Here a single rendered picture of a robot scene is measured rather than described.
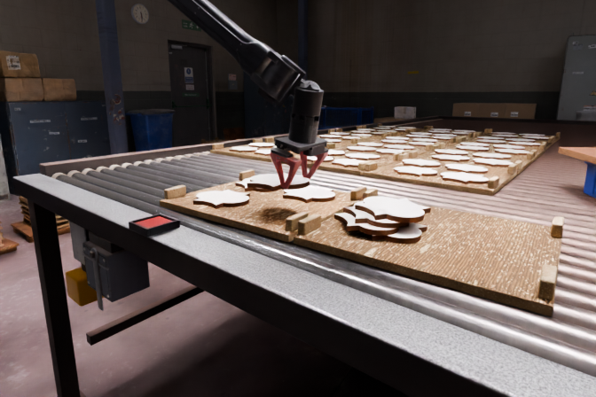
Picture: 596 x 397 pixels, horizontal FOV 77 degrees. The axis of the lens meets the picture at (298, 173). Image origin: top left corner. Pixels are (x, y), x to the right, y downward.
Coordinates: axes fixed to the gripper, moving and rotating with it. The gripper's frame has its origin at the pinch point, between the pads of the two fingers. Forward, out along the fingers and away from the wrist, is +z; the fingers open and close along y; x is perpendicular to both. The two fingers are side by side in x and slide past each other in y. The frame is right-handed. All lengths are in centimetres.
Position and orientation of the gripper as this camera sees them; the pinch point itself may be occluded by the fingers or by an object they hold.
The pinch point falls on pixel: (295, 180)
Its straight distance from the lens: 80.7
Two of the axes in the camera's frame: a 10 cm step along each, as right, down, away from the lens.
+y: -6.0, 2.0, -7.7
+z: -1.3, 9.3, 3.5
